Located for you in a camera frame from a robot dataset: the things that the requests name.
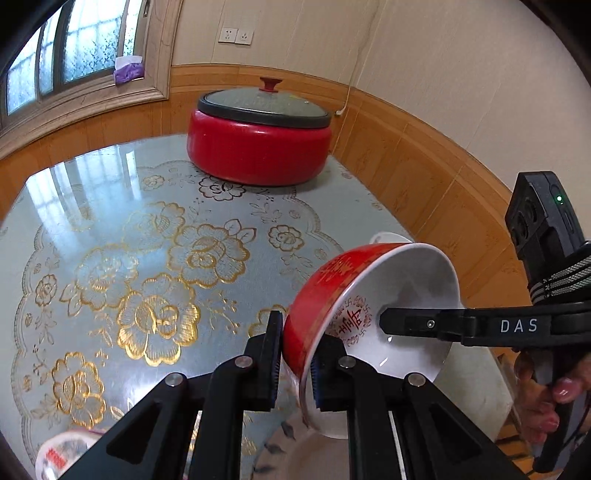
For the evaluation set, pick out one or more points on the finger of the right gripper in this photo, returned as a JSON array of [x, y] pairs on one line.
[[452, 325]]

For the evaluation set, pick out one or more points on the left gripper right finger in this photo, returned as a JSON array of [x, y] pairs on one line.
[[401, 428]]

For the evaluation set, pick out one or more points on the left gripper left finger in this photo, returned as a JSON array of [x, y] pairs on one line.
[[191, 427]]

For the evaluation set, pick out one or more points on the large blue striped bowl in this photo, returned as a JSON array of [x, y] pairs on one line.
[[295, 451]]

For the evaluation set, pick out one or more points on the red bowl white inside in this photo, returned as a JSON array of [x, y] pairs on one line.
[[345, 298]]

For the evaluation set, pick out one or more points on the white plate red characters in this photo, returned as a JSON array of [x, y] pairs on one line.
[[59, 453]]

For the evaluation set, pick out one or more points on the white bowl bear print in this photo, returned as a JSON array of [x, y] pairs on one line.
[[389, 237]]

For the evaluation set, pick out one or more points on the person right hand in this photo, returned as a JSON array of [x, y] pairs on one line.
[[536, 404]]

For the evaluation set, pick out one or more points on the floral glass table cover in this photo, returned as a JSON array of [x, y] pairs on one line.
[[127, 263]]

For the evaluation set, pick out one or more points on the red electric cooking pot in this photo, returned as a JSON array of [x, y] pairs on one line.
[[256, 155]]

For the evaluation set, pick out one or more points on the grey pot lid red knob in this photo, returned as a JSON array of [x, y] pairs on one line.
[[265, 106]]

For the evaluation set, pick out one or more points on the purple tissue pack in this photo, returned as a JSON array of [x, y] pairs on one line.
[[128, 68]]

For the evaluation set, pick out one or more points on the white wall socket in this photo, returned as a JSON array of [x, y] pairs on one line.
[[236, 36]]

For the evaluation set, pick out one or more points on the window with metal frame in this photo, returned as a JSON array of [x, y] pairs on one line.
[[63, 73]]

